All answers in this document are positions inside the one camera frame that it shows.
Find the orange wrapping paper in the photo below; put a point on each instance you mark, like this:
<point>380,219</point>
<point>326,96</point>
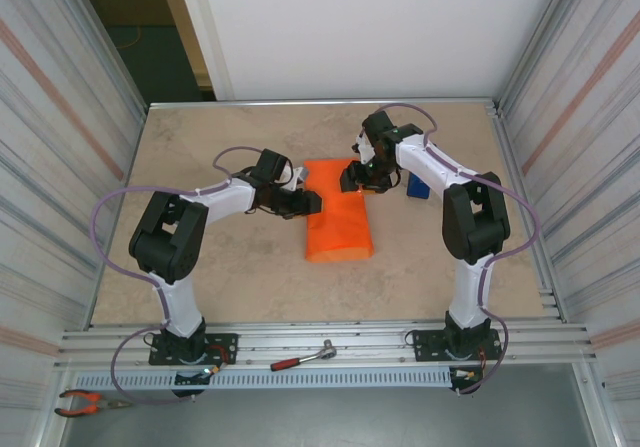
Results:
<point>340,227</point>

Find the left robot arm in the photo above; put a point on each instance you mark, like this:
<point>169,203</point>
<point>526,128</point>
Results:
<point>167,237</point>

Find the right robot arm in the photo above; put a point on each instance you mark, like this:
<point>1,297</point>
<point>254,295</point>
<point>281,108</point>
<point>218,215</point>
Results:
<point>475,217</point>

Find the blue tape dispenser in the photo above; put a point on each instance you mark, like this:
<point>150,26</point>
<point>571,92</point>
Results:
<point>417,187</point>

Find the thin aluminium table rail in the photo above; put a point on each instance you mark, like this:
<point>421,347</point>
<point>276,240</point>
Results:
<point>325,102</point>

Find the wide aluminium rail frame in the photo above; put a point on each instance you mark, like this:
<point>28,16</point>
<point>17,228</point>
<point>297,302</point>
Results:
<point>300,329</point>

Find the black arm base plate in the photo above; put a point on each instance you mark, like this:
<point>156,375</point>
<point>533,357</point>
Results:
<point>225,339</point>
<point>425,347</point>

